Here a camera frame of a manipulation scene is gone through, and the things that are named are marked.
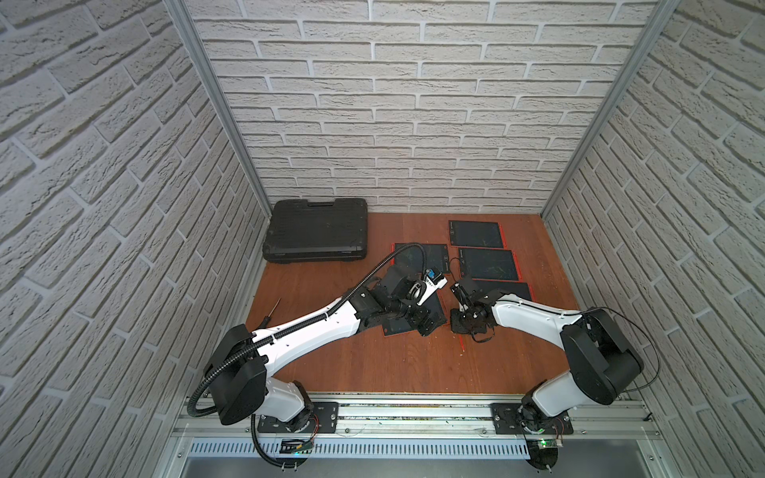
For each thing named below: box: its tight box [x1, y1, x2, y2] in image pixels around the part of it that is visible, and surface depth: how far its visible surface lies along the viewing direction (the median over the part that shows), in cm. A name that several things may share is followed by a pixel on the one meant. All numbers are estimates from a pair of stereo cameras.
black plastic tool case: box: [262, 198, 369, 264], surface depth 109 cm
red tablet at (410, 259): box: [390, 241, 450, 273], surface depth 109 cm
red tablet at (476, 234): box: [448, 220, 508, 250], surface depth 116 cm
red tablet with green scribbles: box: [458, 246, 522, 282], surface depth 106 cm
